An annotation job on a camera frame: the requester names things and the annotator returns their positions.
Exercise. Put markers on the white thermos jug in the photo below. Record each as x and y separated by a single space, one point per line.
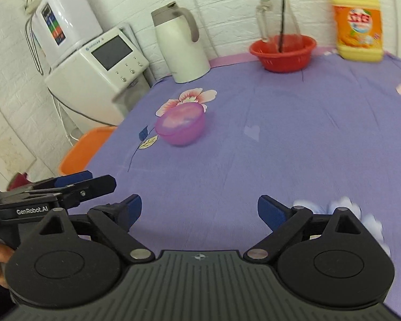
183 50

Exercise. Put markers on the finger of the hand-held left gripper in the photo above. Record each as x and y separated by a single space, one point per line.
72 179
100 185

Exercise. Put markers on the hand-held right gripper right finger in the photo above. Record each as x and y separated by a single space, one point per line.
270 212

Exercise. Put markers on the purple plastic bowl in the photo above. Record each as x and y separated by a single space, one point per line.
182 127

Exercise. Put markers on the white water purifier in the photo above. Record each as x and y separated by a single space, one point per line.
73 13

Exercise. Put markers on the white appliance with screen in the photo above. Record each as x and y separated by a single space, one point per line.
87 83

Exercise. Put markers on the yellow detergent bottle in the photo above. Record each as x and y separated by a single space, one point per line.
357 30

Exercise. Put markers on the purple floral tablecloth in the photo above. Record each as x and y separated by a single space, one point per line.
254 123

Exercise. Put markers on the orange plastic stool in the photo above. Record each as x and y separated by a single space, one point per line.
83 147

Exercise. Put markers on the red object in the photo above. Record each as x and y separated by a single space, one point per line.
21 179

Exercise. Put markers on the red plastic basket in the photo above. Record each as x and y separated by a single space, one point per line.
280 63

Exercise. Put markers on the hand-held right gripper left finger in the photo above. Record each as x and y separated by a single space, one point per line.
131 212

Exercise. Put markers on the black stirring stick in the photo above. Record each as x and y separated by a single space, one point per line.
282 16

